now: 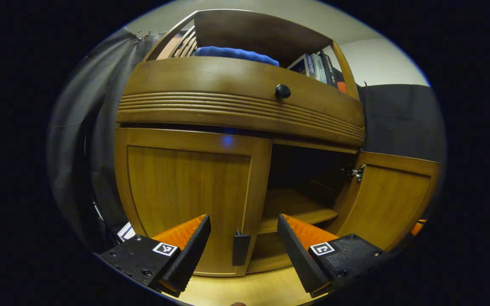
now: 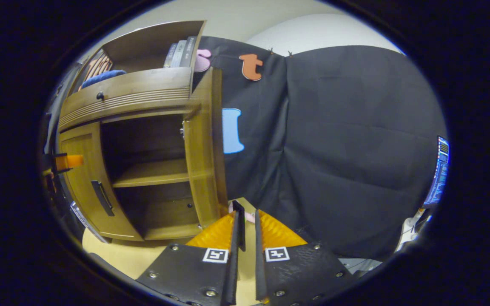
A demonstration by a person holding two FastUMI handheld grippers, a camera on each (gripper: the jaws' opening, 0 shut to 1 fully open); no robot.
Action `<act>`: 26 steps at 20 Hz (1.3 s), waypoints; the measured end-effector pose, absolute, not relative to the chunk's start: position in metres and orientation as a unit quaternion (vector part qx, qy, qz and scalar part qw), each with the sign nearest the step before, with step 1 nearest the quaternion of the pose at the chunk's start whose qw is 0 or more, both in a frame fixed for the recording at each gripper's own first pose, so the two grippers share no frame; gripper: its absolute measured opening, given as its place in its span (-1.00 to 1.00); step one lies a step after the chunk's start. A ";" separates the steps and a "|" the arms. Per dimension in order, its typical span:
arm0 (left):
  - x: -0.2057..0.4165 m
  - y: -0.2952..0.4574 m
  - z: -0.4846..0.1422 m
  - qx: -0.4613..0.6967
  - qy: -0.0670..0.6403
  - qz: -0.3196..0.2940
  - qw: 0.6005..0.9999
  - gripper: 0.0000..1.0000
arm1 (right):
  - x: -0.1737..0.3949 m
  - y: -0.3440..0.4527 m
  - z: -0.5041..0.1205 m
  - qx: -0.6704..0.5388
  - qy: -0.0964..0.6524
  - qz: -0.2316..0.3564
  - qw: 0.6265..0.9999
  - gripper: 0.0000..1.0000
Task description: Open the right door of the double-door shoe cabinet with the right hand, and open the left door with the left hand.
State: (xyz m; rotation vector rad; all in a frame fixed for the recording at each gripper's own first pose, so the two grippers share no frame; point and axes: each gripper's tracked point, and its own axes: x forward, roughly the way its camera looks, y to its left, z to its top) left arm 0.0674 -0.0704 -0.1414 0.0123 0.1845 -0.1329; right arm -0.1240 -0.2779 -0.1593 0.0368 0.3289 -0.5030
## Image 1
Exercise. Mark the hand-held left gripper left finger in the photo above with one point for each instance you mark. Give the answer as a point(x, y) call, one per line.
point(192, 250)

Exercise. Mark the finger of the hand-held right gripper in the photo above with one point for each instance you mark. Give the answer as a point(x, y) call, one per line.
point(418, 228)

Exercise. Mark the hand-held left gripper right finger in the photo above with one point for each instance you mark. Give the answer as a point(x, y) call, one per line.
point(296, 255)

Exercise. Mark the wooden shoe cabinet door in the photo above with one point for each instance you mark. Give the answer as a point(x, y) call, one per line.
point(177, 182)
point(389, 204)

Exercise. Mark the wooden double-door shoe cabinet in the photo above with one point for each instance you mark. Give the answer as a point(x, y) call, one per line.
point(249, 29)

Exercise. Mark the metal door hinge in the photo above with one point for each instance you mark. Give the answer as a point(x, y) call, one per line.
point(354, 172)

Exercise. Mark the wooden inner shelf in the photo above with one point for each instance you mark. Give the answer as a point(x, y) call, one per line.
point(292, 208)

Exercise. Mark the white standing book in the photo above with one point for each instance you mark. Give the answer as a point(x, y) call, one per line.
point(126, 232)

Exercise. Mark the black backdrop cloth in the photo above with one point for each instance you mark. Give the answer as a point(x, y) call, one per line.
point(402, 119)
point(79, 148)

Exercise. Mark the black round drawer knob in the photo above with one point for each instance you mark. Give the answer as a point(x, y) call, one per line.
point(283, 91)

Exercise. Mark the wooden ribbed drawer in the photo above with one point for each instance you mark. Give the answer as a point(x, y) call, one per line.
point(206, 85)

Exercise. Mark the black spine book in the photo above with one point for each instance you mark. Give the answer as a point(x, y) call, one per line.
point(331, 70)

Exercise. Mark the light blue spine book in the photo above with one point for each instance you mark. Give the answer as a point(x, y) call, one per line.
point(318, 68)

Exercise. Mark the blue folded towel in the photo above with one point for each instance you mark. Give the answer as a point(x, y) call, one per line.
point(236, 54)

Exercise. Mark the metal clip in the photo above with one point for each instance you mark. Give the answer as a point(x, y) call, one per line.
point(137, 34)
point(147, 33)

